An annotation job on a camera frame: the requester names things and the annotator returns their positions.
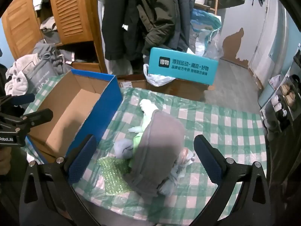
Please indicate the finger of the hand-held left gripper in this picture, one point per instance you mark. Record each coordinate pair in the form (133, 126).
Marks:
(40, 115)
(23, 98)

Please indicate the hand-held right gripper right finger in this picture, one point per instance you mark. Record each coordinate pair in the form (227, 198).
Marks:
(209, 160)

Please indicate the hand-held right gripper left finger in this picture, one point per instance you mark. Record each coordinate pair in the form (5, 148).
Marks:
(82, 157)

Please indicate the pink cloth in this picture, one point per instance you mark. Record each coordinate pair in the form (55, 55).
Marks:
(185, 154)

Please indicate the blue cardboard box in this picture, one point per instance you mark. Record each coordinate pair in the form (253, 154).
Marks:
(70, 108)

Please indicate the light blue cloth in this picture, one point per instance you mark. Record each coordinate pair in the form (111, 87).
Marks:
(175, 176)

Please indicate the light blue sock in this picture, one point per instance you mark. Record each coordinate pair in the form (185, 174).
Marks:
(123, 148)

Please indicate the light green cloth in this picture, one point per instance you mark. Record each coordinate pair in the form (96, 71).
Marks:
(137, 141)

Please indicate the white cloth bundle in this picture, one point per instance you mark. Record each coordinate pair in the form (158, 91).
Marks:
(148, 107)

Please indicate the grey printed laundry bag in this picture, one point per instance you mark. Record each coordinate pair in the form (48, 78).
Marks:
(42, 75)

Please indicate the grey towel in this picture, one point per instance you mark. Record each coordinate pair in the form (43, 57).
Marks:
(21, 66)

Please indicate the green checked tablecloth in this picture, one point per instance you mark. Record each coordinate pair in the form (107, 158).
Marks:
(223, 127)

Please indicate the grey hoodie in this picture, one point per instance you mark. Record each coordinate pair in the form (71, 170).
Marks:
(58, 58)

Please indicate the brown cardboard box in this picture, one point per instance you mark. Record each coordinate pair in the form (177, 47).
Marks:
(183, 89)

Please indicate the pale garment in wardrobe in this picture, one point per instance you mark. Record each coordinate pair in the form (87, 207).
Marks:
(47, 23)

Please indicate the white plastic bag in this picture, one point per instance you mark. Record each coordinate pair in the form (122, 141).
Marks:
(157, 78)

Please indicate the wooden louvred wardrobe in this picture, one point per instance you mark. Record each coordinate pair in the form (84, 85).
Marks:
(70, 11)

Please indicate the small white bag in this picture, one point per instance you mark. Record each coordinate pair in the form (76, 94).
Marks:
(275, 81)

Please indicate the group of assorted shoes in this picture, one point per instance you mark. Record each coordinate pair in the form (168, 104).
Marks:
(288, 94)

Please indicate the teal printed box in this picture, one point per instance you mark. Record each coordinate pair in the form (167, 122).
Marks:
(155, 58)

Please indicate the black jacket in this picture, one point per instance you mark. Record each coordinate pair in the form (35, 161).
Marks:
(120, 16)

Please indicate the grey shoe rack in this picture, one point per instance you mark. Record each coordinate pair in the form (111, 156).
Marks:
(296, 62)

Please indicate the clear plastic bag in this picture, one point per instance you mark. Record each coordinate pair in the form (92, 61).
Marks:
(204, 28)

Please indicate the dark blue jacket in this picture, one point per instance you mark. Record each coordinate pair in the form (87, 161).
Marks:
(185, 11)

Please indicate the olive green jacket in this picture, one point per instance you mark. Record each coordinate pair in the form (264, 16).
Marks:
(160, 9)

